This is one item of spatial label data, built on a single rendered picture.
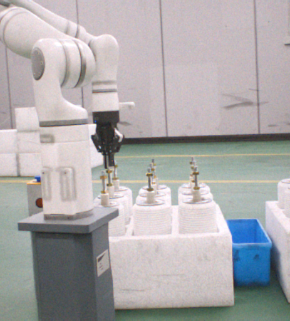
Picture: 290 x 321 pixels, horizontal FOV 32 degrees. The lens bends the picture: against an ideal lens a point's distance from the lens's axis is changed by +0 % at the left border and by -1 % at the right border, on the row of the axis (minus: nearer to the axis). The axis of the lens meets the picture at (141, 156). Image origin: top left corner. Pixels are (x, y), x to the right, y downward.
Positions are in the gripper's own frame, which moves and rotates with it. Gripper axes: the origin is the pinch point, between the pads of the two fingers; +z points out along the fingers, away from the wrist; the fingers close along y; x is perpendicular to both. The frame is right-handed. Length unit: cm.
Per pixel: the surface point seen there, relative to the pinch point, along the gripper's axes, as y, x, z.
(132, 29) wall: -399, 360, -119
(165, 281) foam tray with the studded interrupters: 24.2, -3.3, 28.0
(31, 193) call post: -6.1, -21.3, 6.2
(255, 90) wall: -260, 435, -29
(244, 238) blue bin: 13, 44, 29
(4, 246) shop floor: -64, -3, 35
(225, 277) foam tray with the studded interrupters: 34.7, 7.0, 27.5
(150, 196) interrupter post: 17.4, -0.9, 8.0
